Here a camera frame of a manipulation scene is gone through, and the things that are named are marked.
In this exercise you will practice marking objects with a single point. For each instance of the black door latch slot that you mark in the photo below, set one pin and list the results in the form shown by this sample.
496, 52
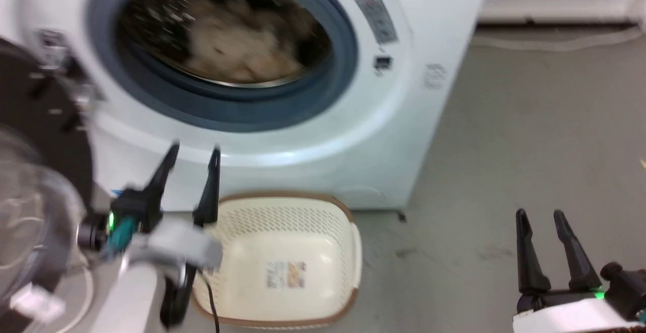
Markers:
383, 63

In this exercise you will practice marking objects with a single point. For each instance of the beige laundry in drum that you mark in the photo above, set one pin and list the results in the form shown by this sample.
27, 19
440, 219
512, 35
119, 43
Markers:
237, 40

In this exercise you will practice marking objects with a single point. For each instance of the white wall baseboard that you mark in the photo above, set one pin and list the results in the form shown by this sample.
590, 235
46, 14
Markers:
560, 12

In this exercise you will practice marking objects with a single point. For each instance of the grey rubber door gasket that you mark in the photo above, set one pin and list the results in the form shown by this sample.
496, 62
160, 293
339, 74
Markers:
333, 86

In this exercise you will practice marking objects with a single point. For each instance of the cream plastic laundry basket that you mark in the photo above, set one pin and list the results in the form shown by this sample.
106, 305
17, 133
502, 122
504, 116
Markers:
282, 222

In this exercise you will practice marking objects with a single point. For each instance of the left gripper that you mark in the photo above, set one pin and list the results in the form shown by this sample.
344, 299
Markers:
176, 244

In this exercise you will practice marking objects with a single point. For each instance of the grey washer info sticker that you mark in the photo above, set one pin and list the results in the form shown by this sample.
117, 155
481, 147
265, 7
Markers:
376, 17

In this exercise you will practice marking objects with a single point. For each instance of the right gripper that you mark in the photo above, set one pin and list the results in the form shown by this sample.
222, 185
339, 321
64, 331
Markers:
570, 313

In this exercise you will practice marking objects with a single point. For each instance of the dark round washer door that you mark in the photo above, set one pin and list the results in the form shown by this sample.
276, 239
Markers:
48, 121

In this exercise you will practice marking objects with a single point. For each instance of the printed basket label sticker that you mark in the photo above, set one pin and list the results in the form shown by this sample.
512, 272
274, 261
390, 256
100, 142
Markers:
286, 274

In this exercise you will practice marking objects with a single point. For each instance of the small white washer sticker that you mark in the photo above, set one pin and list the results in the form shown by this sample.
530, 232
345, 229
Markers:
434, 76

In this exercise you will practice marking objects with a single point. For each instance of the white front-load washing machine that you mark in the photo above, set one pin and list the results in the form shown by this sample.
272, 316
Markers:
414, 15

